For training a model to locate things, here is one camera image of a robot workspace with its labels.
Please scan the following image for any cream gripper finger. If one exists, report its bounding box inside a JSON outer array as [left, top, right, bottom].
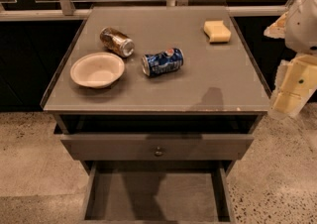
[[264, 13, 287, 39], [269, 54, 317, 118]]

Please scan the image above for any blue pepsi can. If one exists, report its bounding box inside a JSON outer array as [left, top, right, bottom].
[[142, 48, 184, 77]]

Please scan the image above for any grey drawer cabinet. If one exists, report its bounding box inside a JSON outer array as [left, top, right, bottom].
[[42, 7, 268, 224]]

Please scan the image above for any brown soda can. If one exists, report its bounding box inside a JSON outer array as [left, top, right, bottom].
[[100, 27, 135, 57]]

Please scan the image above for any grey open middle drawer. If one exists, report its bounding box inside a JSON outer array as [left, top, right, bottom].
[[78, 161, 236, 224]]

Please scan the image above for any grey top drawer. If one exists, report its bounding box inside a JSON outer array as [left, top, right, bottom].
[[56, 112, 263, 162]]

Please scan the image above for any yellow sponge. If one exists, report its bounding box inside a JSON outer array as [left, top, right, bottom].
[[203, 21, 231, 43]]

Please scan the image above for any white paper bowl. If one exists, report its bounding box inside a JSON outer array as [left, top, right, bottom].
[[70, 53, 125, 88]]

